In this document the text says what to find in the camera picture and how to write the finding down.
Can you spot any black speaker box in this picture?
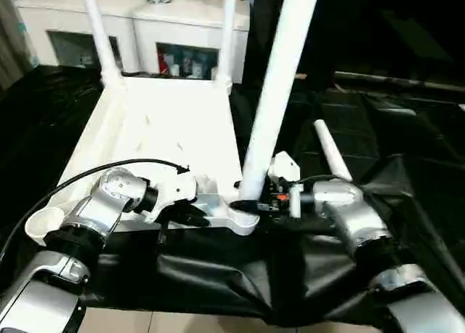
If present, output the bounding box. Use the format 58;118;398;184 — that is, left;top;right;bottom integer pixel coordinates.
250;0;337;80

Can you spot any grey curtain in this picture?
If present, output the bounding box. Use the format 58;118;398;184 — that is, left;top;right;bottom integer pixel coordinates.
0;0;38;91

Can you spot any black plastic mat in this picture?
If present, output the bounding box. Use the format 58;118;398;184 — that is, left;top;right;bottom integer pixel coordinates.
0;63;465;329

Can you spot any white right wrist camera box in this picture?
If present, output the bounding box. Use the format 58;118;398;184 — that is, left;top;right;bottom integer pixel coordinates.
267;151;303;218

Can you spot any white plastic table leg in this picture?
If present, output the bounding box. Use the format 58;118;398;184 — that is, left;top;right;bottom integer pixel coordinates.
81;0;127;89
216;0;238;89
313;119;354;184
237;0;323;213

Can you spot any white glass-door cabinet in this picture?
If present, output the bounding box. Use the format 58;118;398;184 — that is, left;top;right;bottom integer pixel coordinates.
16;0;252;84

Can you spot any white plastic table top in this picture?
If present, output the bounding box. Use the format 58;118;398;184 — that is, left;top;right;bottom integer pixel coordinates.
24;76;262;247

